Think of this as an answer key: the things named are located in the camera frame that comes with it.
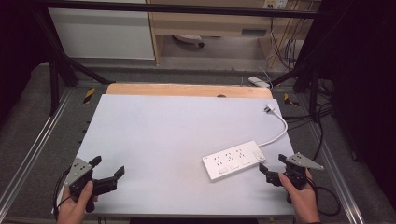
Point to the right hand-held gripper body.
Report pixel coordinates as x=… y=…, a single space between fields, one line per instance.
x=299 y=169

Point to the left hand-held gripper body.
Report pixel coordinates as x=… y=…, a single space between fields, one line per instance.
x=79 y=174

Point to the person's right hand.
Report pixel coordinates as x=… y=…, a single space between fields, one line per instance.
x=300 y=199

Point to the person's left hand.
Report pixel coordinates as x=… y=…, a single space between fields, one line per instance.
x=73 y=208

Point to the white plug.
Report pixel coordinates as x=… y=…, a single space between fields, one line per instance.
x=269 y=108

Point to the yellow black tape marker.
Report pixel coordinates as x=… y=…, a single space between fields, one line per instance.
x=290 y=100
x=89 y=95

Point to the white table mat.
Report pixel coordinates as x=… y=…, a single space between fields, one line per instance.
x=174 y=140

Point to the small white floor power strip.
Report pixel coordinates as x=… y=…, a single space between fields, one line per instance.
x=258 y=81

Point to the black metal stand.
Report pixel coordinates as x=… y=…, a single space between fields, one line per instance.
x=57 y=74
x=306 y=81

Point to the black curtain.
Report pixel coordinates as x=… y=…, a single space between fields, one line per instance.
x=364 y=87
x=18 y=40

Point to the wooden table board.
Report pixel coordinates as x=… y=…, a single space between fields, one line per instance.
x=186 y=90

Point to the white cabinet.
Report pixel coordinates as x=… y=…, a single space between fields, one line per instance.
x=102 y=34

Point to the grey chair base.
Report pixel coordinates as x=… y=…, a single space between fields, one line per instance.
x=190 y=39

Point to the light wooden desk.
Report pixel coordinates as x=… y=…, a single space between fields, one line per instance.
x=211 y=23

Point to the aluminium rail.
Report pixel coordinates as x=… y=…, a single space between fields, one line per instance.
x=34 y=146
x=339 y=180

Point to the white wall outlet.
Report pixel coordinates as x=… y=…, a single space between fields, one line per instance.
x=275 y=3

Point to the black metal frame bar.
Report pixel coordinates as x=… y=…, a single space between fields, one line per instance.
x=186 y=8

